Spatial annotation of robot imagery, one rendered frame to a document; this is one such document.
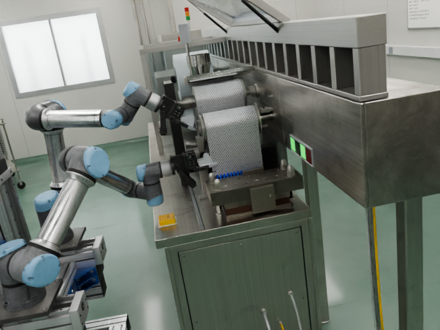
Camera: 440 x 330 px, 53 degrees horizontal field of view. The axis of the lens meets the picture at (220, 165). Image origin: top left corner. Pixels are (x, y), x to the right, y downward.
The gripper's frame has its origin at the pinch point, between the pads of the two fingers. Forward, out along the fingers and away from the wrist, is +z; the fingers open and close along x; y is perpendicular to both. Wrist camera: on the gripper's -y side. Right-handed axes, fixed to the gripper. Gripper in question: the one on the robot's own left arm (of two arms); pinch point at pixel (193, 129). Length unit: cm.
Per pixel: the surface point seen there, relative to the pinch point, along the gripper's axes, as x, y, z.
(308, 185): 5, 3, 67
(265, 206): -30.1, -10.2, 36.8
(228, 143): -8.3, 3.3, 14.9
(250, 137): -8.4, 10.5, 22.4
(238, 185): -25.2, -8.5, 23.4
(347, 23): -86, 54, 3
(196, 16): 548, 95, 23
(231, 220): -30.1, -22.3, 27.1
